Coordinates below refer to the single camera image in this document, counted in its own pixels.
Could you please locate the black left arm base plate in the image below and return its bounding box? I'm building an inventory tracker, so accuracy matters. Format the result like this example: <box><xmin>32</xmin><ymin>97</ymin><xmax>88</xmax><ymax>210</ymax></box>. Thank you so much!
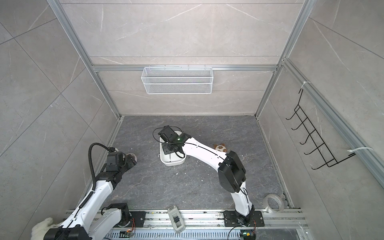
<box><xmin>115</xmin><ymin>211</ymin><xmax>147</xmax><ymax>228</ymax></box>

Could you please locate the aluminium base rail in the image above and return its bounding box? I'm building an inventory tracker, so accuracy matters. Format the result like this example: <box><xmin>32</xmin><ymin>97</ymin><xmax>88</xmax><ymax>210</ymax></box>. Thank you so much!
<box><xmin>104</xmin><ymin>209</ymin><xmax>313</xmax><ymax>240</ymax></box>

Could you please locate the beige tape roll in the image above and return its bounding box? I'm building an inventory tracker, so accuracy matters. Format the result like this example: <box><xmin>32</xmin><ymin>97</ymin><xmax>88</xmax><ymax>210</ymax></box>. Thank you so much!
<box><xmin>126</xmin><ymin>153</ymin><xmax>137</xmax><ymax>165</ymax></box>

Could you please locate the white plastic bin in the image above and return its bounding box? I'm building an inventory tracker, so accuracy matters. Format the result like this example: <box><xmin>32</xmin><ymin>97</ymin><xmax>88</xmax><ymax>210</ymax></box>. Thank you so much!
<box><xmin>159</xmin><ymin>137</ymin><xmax>187</xmax><ymax>167</ymax></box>

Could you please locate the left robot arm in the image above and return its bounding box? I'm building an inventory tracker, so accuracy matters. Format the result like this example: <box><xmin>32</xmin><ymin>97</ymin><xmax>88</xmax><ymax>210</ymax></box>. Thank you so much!
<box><xmin>43</xmin><ymin>152</ymin><xmax>137</xmax><ymax>240</ymax></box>

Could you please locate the grey handheld controller box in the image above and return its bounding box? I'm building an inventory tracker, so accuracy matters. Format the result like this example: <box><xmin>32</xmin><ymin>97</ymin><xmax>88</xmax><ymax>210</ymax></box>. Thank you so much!
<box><xmin>168</xmin><ymin>205</ymin><xmax>186</xmax><ymax>234</ymax></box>

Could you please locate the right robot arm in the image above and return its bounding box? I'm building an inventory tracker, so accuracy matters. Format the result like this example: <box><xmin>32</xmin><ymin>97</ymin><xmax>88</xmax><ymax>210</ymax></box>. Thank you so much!
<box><xmin>154</xmin><ymin>126</ymin><xmax>255</xmax><ymax>225</ymax></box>

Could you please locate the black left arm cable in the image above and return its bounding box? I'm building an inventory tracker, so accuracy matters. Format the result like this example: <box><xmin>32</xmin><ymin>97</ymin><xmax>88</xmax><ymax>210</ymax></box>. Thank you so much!
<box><xmin>87</xmin><ymin>142</ymin><xmax>116</xmax><ymax>191</ymax></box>

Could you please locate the small brown white plush toy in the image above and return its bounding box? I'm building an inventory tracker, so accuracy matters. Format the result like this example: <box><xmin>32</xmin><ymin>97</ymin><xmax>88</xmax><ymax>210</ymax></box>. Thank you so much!
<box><xmin>214</xmin><ymin>144</ymin><xmax>228</xmax><ymax>153</ymax></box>

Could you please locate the black wire hook rack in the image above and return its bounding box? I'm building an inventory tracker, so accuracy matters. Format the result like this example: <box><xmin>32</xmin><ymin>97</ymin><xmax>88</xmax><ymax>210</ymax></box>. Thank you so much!
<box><xmin>286</xmin><ymin>89</ymin><xmax>356</xmax><ymax>170</ymax></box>

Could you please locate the white wire mesh basket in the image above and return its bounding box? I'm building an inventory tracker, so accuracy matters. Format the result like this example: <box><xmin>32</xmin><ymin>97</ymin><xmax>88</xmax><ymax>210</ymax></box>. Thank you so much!
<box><xmin>141</xmin><ymin>67</ymin><xmax>214</xmax><ymax>95</ymax></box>

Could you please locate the clear tape roll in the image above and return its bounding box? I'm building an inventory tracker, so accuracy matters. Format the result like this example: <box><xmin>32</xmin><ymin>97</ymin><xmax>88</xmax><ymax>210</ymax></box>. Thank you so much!
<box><xmin>263</xmin><ymin>194</ymin><xmax>285</xmax><ymax>214</ymax></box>

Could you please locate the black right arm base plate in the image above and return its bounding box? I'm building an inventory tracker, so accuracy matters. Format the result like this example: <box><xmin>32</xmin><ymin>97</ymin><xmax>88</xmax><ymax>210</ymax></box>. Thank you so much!
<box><xmin>223</xmin><ymin>209</ymin><xmax>265</xmax><ymax>228</ymax></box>

